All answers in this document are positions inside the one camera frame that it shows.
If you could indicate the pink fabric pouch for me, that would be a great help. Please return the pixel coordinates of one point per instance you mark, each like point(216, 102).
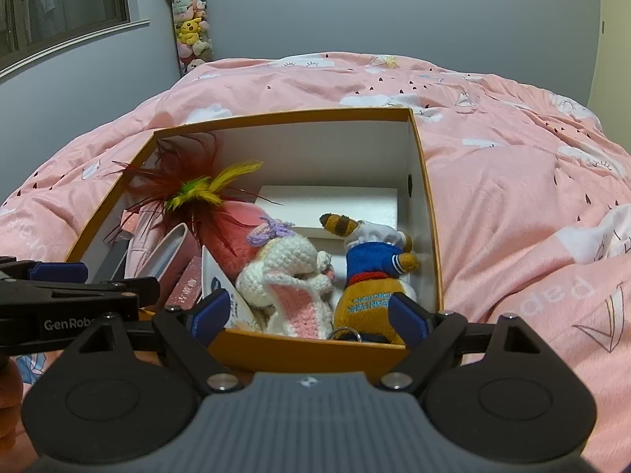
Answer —
point(145, 236)

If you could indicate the white flat box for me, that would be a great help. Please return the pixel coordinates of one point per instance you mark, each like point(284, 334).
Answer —
point(325, 207)

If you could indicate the printed white cloth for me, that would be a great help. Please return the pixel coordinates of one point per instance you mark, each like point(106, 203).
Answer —
point(32, 367)

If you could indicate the person's left hand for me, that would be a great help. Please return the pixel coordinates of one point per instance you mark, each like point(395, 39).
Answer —
point(10, 394)

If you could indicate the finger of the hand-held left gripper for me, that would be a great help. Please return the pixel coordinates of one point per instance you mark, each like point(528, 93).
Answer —
point(59, 271)
point(143, 290)

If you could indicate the orange-rimmed cardboard box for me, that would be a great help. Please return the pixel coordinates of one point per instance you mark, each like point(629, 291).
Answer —
point(320, 157)

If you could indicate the brown plush with blue shirt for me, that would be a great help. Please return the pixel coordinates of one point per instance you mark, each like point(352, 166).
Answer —
point(369, 261)

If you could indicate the red yellow feather toy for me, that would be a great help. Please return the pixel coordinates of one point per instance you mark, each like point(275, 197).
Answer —
point(197, 189)

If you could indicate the white packet with blue logo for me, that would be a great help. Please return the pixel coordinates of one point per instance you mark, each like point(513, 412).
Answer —
point(219, 276)

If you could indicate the pale door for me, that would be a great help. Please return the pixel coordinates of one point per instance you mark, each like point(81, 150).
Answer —
point(614, 34)

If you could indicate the crochet doll with pink hat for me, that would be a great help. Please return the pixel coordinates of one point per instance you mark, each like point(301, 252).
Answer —
point(291, 261)

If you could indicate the small pink box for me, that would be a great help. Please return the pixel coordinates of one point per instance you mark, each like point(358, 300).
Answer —
point(185, 281)

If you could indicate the pink printed blanket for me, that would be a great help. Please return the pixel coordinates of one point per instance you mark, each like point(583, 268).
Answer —
point(493, 182)

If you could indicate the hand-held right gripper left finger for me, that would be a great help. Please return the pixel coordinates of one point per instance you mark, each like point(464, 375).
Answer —
point(212, 313)

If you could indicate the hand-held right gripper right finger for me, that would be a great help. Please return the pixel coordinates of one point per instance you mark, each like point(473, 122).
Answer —
point(406, 313)

